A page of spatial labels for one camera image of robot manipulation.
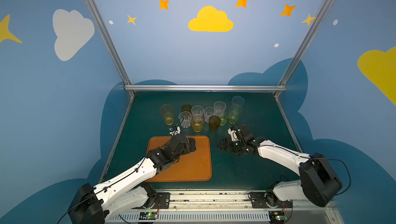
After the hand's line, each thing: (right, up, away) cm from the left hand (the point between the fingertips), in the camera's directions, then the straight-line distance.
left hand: (191, 143), depth 80 cm
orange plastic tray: (+1, -14, +4) cm, 15 cm away
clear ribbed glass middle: (+11, +16, +24) cm, 31 cm away
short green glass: (+21, +9, +23) cm, 32 cm away
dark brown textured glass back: (-5, +19, +23) cm, 30 cm away
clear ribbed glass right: (+19, +20, +28) cm, 39 cm away
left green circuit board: (-20, -32, -9) cm, 38 cm away
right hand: (+18, -3, +6) cm, 19 cm away
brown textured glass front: (+14, +9, +21) cm, 27 cm away
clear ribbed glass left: (+3, +16, +25) cm, 30 cm away
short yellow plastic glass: (+3, +10, +16) cm, 20 cm away
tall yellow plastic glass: (-16, +17, +16) cm, 28 cm away
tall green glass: (+31, +17, +31) cm, 46 cm away
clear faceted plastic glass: (-5, +12, +22) cm, 25 cm away
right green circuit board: (+41, -33, -9) cm, 53 cm away
